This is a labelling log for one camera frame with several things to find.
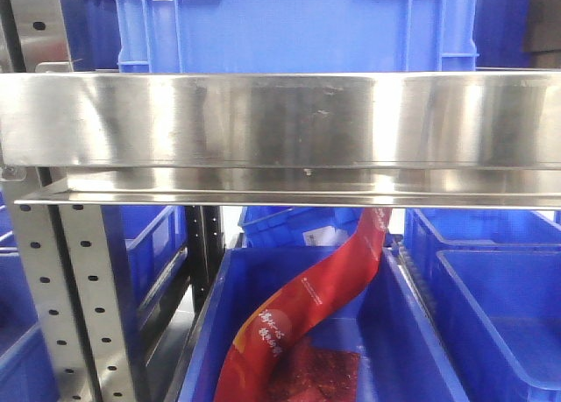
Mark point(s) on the blue bin behind centre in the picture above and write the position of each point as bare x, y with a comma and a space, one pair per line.
272, 226

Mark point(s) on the blue bin left lower shelf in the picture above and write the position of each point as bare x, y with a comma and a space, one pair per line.
153, 235

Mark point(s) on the blue bin shelf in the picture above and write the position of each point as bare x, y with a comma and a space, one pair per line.
491, 280
401, 358
153, 235

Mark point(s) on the blue bin centre lower shelf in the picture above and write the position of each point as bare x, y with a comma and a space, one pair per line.
401, 358

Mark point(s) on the blue bin right lower shelf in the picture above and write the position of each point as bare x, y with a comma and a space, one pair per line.
491, 280

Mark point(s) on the stainless steel shelf beam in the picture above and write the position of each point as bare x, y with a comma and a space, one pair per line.
403, 140

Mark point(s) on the dark red textured packet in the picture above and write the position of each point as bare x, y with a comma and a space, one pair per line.
309, 373

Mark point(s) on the red printed snack bag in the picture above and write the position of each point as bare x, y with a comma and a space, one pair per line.
298, 306

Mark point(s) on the large blue crate upper shelf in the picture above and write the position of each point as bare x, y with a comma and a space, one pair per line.
296, 36

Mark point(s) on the perforated steel shelf upright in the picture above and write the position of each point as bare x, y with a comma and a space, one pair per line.
76, 266

